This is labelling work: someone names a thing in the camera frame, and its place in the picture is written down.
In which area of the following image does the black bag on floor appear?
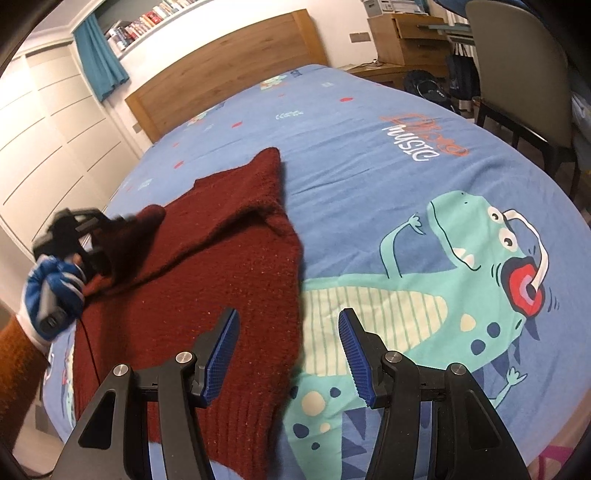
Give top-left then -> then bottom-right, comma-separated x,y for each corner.
403,70 -> 456,113

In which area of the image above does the grey printer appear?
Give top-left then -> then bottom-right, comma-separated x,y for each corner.
362,0 -> 426,18

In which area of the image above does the left teal curtain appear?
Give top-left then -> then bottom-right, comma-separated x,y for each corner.
73,13 -> 129,102

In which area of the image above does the blue dinosaur bed sheet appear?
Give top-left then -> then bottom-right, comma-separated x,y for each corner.
41,63 -> 591,480

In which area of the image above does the dark red knit sweater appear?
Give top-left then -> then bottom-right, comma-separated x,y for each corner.
73,148 -> 303,479

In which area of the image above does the row of books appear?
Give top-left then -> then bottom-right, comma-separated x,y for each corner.
95,0 -> 195,51

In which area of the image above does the left orange sleeve forearm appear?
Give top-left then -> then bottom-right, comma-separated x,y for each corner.
0,316 -> 48,450

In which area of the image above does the white wardrobe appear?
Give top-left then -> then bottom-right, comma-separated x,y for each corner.
1,45 -> 138,252

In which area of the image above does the wooden headboard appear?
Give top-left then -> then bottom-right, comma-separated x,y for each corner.
125,9 -> 329,143

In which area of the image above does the left gloved hand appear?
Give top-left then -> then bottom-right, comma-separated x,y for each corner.
16,254 -> 86,355

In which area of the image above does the grey chair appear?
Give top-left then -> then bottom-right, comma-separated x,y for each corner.
466,1 -> 581,197

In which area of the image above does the wooden desk cabinet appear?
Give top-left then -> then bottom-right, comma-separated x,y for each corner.
346,13 -> 452,90

